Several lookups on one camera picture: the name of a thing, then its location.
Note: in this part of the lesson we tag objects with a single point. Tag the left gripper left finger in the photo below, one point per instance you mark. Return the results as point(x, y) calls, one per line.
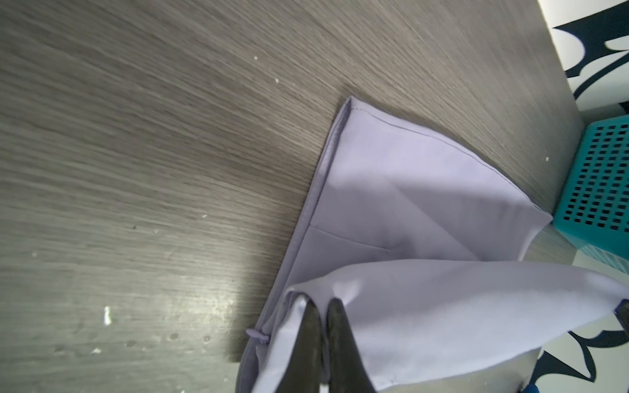
point(304, 367)

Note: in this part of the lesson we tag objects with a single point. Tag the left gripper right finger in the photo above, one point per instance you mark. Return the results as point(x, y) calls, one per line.
point(347, 372)

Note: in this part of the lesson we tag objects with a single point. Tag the lavender skirt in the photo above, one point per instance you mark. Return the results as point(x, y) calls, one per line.
point(423, 242)

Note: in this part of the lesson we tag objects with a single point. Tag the blue cloth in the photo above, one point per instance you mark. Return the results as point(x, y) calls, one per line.
point(531, 388)

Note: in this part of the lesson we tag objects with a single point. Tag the teal plastic basket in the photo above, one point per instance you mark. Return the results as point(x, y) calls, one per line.
point(592, 212)

